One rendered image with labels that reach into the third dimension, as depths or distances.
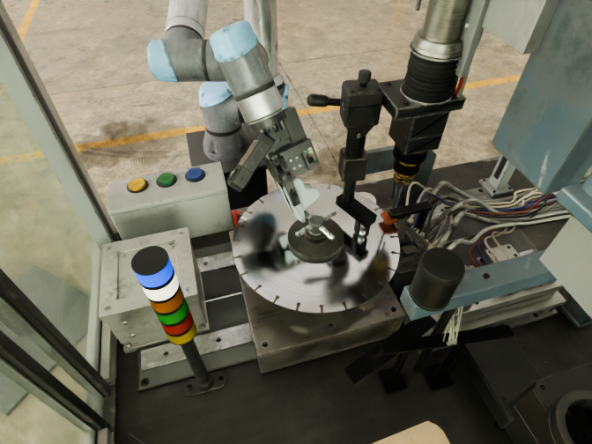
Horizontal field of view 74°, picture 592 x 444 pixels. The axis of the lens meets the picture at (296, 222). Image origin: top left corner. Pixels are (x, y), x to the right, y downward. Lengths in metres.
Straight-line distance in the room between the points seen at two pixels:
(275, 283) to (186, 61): 0.44
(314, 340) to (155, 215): 0.49
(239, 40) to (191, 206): 0.46
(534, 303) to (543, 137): 0.52
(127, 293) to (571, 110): 0.75
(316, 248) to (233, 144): 0.62
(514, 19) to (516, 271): 0.36
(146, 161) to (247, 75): 2.00
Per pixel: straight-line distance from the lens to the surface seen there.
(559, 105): 0.54
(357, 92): 0.62
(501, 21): 0.57
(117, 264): 0.88
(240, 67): 0.69
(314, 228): 0.74
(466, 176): 1.33
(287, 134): 0.73
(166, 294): 0.55
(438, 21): 0.60
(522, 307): 0.99
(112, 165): 2.70
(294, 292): 0.71
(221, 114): 1.22
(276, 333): 0.79
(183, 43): 0.82
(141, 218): 1.02
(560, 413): 0.72
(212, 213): 1.03
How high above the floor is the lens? 1.55
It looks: 47 degrees down
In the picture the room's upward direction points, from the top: straight up
